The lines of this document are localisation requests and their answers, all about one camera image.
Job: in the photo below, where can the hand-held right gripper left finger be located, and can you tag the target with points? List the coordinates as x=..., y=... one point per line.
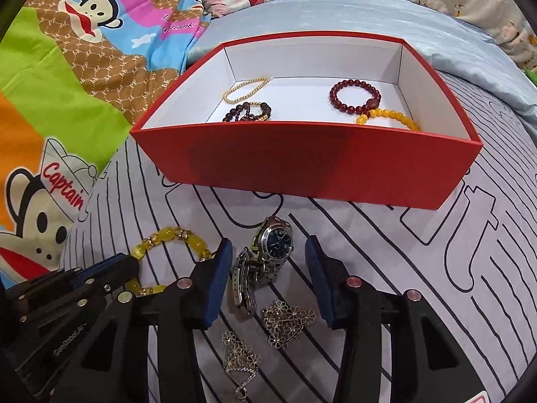
x=216, y=289

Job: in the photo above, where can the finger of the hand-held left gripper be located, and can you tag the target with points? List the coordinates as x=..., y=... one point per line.
x=92, y=270
x=63, y=310

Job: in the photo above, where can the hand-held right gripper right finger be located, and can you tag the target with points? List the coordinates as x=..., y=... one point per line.
x=321, y=285

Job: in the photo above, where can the silver metal wristwatch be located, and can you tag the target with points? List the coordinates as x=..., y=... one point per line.
x=275, y=241

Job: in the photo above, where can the red cardboard box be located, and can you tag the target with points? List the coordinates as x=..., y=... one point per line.
x=293, y=168

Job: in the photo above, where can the grey striped bed sheet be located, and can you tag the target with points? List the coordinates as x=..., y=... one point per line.
x=419, y=260

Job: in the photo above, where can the colourful cartoon blanket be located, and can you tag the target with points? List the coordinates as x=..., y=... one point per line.
x=63, y=105

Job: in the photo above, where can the light blue pillow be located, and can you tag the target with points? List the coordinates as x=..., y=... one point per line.
x=335, y=12

